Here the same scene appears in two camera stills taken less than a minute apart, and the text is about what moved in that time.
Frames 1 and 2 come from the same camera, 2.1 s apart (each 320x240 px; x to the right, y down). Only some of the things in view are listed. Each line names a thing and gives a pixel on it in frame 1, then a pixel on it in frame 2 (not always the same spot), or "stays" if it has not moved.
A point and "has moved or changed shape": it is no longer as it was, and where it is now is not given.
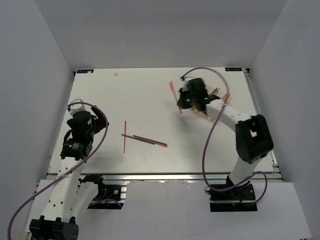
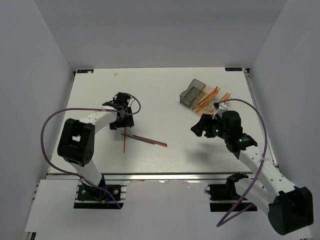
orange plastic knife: (171, 85) has moved or changed shape
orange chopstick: (153, 142) stays
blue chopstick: (139, 139) stays
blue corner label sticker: (85, 71) stays
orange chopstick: (124, 136) stays
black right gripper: (181, 103) → (205, 123)
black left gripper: (99, 122) → (128, 122)
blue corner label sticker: (233, 69) stays
